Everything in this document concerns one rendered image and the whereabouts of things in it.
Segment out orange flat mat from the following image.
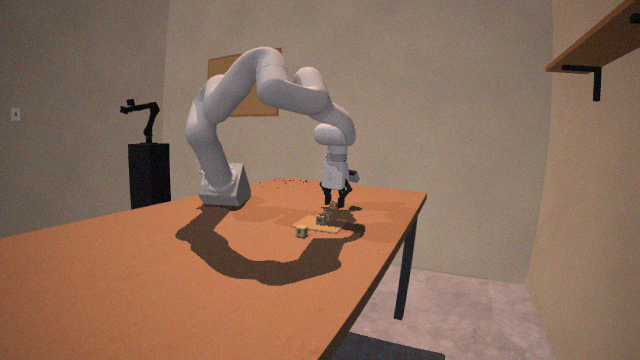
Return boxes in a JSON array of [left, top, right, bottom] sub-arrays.
[[291, 215, 349, 234]]

